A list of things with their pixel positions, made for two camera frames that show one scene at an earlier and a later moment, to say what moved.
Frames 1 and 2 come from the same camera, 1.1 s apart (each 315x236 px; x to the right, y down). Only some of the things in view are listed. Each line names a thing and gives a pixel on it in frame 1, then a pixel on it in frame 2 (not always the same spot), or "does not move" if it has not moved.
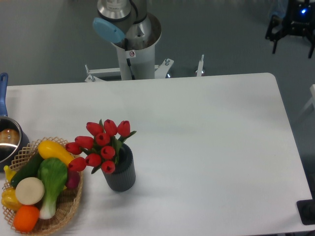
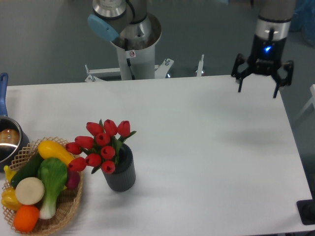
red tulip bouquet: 100,150 does not move
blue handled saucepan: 14,138 does not move
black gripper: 299,20 → 266,56
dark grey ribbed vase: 123,178 does not move
